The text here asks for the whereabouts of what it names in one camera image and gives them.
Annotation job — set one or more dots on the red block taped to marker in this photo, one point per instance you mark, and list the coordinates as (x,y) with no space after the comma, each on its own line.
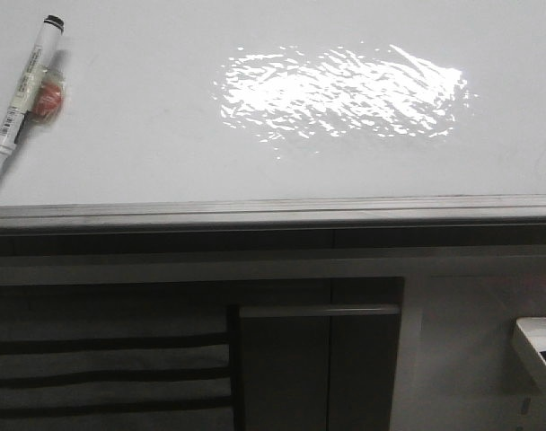
(50,97)

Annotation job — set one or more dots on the white black whiteboard marker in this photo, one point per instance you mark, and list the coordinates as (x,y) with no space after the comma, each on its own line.
(29,85)

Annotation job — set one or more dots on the dark grey cabinet panel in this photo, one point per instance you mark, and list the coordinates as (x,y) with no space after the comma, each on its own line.
(317,354)

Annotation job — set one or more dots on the grey black striped cloth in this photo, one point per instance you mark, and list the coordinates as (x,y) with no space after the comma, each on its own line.
(139,362)

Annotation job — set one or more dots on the white plastic marker tray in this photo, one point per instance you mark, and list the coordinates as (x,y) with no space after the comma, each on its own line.
(529,342)

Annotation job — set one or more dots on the white whiteboard with aluminium frame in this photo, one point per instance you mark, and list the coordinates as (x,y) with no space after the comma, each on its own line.
(183,113)

